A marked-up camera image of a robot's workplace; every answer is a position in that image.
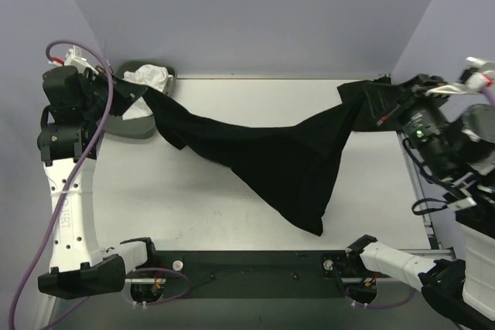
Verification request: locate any grey plastic tray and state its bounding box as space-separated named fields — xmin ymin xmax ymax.
xmin=105 ymin=60 xmax=177 ymax=140

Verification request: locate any black t shirt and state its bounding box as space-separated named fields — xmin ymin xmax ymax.
xmin=337 ymin=76 xmax=401 ymax=132
xmin=144 ymin=90 xmax=365 ymax=236

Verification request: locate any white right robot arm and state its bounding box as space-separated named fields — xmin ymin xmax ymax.
xmin=346 ymin=68 xmax=494 ymax=329

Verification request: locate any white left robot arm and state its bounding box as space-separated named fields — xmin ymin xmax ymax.
xmin=37 ymin=66 xmax=159 ymax=299

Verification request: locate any crumpled white t shirt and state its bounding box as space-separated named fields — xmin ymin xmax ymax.
xmin=122 ymin=64 xmax=173 ymax=121

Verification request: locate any folded black t shirt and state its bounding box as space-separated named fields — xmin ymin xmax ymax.
xmin=337 ymin=76 xmax=401 ymax=132

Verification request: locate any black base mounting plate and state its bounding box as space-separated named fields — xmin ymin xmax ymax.
xmin=127 ymin=250 xmax=391 ymax=300

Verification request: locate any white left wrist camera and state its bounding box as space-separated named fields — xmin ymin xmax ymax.
xmin=48 ymin=46 xmax=96 ymax=73

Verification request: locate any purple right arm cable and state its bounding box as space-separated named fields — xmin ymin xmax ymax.
xmin=346 ymin=86 xmax=495 ymax=330

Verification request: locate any aluminium front rail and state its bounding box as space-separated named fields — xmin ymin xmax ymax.
xmin=123 ymin=247 xmax=457 ymax=283

